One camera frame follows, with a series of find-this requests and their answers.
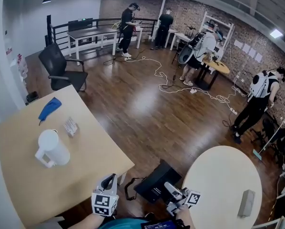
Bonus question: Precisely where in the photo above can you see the black office chair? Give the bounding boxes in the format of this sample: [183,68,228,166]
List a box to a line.
[38,43,89,93]

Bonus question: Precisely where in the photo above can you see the grey rectangular block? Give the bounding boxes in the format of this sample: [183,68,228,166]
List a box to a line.
[237,189,256,218]

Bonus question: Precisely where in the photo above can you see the white kettle jug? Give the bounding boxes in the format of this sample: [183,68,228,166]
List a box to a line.
[35,129,71,169]

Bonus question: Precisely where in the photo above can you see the black chest device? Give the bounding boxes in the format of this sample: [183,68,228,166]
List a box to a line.
[141,219,178,229]

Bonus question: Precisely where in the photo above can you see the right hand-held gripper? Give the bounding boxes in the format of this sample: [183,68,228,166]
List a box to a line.
[163,181,203,216]

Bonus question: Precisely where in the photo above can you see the teal head mop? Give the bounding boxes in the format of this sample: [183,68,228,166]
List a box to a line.
[253,125,285,161]

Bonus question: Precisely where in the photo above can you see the small clear card box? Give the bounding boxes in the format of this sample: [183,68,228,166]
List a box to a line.
[63,117,79,137]

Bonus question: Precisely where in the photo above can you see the blue cloth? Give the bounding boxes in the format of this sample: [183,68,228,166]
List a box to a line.
[38,97,62,126]

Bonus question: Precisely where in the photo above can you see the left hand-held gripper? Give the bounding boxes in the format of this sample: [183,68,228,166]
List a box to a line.
[91,173,120,218]

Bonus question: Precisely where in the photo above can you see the square ceiling light panel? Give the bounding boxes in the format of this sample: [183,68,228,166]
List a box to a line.
[269,29,283,39]

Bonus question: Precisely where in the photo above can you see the group of black chairs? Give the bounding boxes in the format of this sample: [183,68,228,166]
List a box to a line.
[250,117,285,169]

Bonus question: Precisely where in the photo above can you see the person's right hand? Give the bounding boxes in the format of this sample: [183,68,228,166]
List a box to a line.
[174,204,193,224]

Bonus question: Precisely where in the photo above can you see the white desk with dark top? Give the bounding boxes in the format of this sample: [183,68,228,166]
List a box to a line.
[66,27,120,60]

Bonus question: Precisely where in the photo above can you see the white backpack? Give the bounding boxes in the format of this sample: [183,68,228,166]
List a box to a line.
[247,71,272,99]

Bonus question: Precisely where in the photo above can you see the black floor cable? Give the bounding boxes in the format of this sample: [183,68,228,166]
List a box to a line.
[102,48,147,65]

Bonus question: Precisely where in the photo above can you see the white round pod chair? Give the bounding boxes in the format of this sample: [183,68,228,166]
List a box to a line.
[177,43,196,64]

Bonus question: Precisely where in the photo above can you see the person's teal shirt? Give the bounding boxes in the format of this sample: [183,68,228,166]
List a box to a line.
[103,217,159,229]

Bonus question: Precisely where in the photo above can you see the white shelf unit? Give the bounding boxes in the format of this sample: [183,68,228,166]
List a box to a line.
[200,10,235,62]

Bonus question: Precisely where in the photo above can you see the person's left forearm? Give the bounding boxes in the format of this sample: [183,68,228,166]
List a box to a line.
[77,213,105,229]

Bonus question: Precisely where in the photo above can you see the black waste bin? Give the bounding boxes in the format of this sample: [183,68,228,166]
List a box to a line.
[25,91,39,105]

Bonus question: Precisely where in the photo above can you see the round wooden table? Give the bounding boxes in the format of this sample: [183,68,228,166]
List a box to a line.
[194,55,230,91]

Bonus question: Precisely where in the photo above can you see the white floor cable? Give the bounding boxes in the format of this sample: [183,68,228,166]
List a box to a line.
[124,55,251,110]

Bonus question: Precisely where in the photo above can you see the black metal railing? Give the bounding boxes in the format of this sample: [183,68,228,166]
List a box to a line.
[45,15,158,57]

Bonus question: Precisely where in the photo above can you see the small white table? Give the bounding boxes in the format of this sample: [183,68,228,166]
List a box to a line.
[167,28,192,51]

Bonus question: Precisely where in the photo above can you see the black monitor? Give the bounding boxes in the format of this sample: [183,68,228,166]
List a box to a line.
[68,18,94,32]

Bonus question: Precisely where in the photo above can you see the round white table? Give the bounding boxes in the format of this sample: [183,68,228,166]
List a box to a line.
[182,146,263,229]

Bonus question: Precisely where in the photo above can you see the light wooden table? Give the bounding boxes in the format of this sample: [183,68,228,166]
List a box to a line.
[0,84,135,227]

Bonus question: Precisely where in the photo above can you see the black coiled telephone cord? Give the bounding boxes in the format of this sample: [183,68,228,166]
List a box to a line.
[124,177,143,201]

